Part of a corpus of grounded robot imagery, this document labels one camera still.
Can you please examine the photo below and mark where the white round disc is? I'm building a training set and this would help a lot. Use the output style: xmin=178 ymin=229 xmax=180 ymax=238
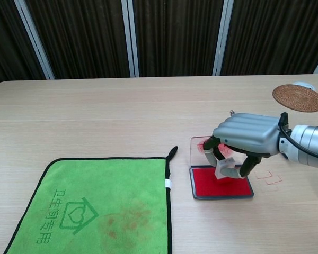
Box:
xmin=291 ymin=81 xmax=317 ymax=92

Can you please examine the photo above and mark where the white and red stamp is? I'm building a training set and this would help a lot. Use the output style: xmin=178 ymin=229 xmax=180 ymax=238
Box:
xmin=214 ymin=157 xmax=235 ymax=181

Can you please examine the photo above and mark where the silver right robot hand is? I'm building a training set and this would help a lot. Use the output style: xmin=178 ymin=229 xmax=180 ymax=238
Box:
xmin=202 ymin=113 xmax=281 ymax=179

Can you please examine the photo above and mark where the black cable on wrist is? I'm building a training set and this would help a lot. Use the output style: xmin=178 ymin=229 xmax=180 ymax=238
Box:
xmin=278 ymin=112 xmax=318 ymax=164

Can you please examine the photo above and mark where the green microfiber cleaning cloth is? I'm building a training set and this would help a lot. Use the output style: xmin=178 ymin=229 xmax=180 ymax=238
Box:
xmin=4 ymin=146 xmax=179 ymax=254

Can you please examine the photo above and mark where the red ink pad case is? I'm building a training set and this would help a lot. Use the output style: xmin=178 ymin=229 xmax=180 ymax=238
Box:
xmin=188 ymin=135 xmax=255 ymax=200

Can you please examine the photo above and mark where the round woven rattan coaster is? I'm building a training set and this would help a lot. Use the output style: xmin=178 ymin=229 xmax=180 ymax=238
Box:
xmin=272 ymin=84 xmax=318 ymax=113

